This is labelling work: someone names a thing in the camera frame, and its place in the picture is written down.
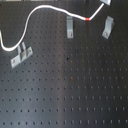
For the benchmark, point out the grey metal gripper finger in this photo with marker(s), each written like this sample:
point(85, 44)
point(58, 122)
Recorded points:
point(108, 2)

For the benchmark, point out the grey metal clip bracket right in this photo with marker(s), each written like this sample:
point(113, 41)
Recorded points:
point(109, 24)

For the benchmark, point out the grey metal clip bracket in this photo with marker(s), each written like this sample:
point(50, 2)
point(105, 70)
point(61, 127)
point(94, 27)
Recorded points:
point(23, 54)
point(109, 24)
point(69, 27)

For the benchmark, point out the grey metal clip bracket middle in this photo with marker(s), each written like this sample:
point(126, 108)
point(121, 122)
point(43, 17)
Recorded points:
point(69, 27)

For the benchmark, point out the grey metal clip bracket left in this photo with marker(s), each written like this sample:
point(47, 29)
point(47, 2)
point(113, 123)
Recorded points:
point(23, 54)

